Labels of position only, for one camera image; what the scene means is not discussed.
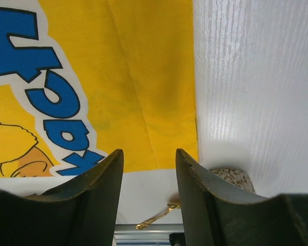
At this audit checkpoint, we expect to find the yellow Pikachu cloth placemat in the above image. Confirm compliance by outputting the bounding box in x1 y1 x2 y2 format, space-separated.
0 1 198 178

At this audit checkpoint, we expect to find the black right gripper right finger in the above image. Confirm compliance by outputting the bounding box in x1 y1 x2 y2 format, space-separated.
176 149 308 245

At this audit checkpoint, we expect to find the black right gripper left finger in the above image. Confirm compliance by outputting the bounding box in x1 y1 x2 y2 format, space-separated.
0 149 124 245

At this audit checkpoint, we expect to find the aluminium mounting rail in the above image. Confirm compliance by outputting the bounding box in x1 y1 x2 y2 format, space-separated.
112 224 184 246

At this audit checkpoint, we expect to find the gold spoon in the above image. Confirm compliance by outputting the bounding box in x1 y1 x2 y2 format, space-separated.
135 197 181 230

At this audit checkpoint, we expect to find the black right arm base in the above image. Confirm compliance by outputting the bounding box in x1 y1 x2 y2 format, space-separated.
169 233 186 246

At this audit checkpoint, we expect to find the speckled ceramic cup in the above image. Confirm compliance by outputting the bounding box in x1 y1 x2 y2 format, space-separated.
210 169 256 194

